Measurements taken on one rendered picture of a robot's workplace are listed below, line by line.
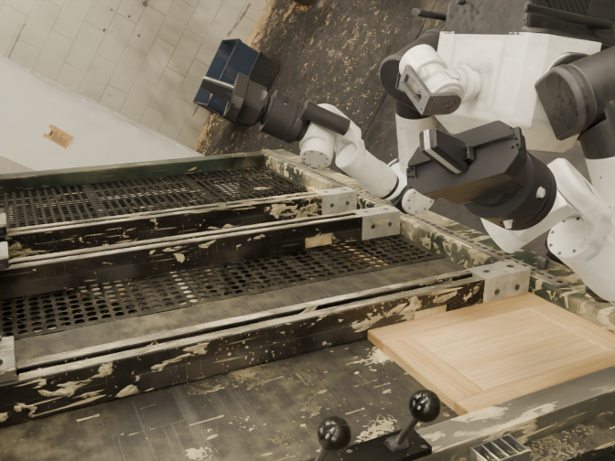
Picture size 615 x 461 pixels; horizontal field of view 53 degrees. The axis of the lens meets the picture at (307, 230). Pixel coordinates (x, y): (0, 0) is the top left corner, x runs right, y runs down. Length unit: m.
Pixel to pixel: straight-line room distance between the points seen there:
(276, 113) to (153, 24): 4.91
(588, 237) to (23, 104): 4.10
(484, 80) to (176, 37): 5.20
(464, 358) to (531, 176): 0.51
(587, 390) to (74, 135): 4.04
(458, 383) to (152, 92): 5.32
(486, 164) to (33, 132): 4.16
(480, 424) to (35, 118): 4.04
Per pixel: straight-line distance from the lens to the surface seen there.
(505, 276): 1.34
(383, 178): 1.33
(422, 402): 0.74
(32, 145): 4.63
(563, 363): 1.15
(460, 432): 0.90
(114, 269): 1.48
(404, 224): 1.74
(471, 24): 1.11
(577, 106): 0.90
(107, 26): 6.00
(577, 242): 0.85
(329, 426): 0.69
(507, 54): 1.03
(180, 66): 6.14
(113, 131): 4.66
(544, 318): 1.30
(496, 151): 0.63
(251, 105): 1.20
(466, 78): 1.05
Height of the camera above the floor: 1.99
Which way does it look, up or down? 31 degrees down
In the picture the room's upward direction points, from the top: 65 degrees counter-clockwise
